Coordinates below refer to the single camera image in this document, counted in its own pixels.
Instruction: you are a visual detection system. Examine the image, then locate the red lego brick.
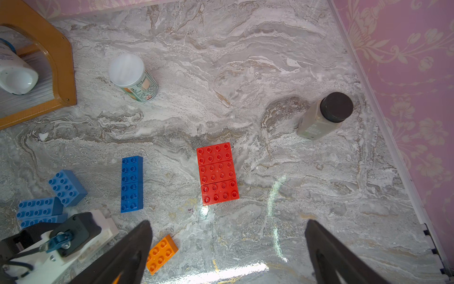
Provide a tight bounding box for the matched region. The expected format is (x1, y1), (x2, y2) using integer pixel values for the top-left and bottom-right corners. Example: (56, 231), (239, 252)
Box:
(201, 179), (240, 206)
(199, 160), (236, 185)
(196, 143), (232, 166)

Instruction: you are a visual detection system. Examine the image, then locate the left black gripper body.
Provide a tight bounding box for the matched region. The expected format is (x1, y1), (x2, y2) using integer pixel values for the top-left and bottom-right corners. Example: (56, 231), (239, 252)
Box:
(1, 222), (59, 284)

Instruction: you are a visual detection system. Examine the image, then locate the wooden three-tier shelf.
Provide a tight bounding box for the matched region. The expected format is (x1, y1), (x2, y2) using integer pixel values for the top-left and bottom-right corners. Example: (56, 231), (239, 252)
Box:
(1, 1), (78, 129)

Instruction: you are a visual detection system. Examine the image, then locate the light blue large lego brick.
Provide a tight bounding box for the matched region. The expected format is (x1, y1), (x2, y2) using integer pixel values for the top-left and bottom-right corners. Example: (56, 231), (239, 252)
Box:
(16, 197), (67, 229)

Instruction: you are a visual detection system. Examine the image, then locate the blue lego brick front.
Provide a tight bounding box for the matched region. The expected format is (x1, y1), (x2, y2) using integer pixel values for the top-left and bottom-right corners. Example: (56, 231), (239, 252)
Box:
(121, 182), (143, 213)

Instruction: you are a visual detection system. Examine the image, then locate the black-lid grey jar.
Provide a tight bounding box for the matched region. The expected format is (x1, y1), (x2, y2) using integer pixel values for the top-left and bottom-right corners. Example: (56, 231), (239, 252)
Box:
(297, 92), (354, 140)

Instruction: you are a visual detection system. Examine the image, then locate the light blue small lego brick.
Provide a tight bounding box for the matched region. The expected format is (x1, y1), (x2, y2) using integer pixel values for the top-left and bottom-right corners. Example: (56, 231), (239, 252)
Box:
(48, 170), (87, 207)

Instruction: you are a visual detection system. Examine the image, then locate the small green white-lid cup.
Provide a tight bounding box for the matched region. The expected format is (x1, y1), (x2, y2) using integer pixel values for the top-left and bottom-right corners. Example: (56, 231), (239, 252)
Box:
(108, 53), (158, 102)

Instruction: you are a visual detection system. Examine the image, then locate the red lego brick front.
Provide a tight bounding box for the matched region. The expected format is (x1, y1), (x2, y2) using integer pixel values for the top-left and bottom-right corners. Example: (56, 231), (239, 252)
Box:
(201, 179), (240, 206)

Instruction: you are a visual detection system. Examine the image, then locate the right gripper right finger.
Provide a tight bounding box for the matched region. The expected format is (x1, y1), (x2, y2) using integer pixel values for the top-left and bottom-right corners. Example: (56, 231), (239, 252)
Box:
(305, 220), (387, 284)

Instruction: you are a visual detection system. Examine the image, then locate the orange lego brick front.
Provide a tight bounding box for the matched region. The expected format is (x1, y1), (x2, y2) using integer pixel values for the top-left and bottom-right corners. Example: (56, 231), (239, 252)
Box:
(146, 234), (179, 275)

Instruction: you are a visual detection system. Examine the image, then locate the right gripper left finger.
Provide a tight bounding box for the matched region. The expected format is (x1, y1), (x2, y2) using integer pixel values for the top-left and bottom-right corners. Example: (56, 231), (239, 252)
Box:
(71, 220), (153, 284)

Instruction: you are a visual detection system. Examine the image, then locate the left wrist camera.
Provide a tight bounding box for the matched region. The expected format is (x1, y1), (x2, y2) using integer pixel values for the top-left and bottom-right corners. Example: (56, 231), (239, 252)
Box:
(40, 210), (119, 263)

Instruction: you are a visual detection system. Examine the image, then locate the white blueberry yogurt bottle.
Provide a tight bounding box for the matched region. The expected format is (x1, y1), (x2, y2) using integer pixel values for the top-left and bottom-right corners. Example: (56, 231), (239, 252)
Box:
(1, 39), (39, 95)

